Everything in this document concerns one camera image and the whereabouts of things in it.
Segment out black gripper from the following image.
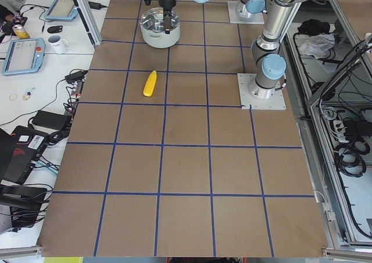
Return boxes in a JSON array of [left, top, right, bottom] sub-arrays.
[[158, 0, 177, 34]]

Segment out glass pot lid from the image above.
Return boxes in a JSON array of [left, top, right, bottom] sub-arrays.
[[140, 7, 165, 34]]

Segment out yellow corn cob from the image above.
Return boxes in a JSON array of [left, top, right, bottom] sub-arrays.
[[142, 70, 158, 97]]

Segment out mint green cooking pot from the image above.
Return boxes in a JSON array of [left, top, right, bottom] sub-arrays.
[[141, 11, 180, 49]]

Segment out far blue teach pendant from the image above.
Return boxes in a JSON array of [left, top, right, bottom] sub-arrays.
[[44, 0, 78, 21]]

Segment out blue teach pendant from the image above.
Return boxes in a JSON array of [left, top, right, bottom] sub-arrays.
[[2, 38, 45, 75], [44, 0, 78, 21]]

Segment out small black power brick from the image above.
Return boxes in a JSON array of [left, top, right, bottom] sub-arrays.
[[65, 70, 88, 84]]

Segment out white mug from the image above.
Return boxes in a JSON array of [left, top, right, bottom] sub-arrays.
[[48, 35, 70, 54]]

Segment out black computer mouse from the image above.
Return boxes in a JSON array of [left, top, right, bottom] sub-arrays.
[[47, 25, 63, 34]]

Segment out black cloth bundle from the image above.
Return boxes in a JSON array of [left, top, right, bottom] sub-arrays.
[[298, 19, 330, 36]]

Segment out yellow drink can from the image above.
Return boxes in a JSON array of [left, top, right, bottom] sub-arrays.
[[12, 24, 30, 39]]

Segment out near blue teach pendant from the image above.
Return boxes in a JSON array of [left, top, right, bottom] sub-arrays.
[[2, 38, 45, 75]]

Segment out white crumpled cloth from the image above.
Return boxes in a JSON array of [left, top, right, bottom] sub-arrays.
[[299, 34, 335, 59]]

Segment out black power adapter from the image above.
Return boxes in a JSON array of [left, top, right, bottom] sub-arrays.
[[31, 110, 71, 131]]

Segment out black laptop with red logo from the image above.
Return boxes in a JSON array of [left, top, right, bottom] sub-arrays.
[[3, 125, 49, 185]]

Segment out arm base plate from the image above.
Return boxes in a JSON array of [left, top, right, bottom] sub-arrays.
[[237, 73, 286, 110], [227, 1, 264, 25]]

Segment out aluminium frame post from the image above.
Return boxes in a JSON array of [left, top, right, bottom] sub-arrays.
[[73, 0, 102, 47]]

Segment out coiled black cables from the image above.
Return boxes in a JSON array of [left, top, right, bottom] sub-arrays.
[[332, 140, 367, 177]]

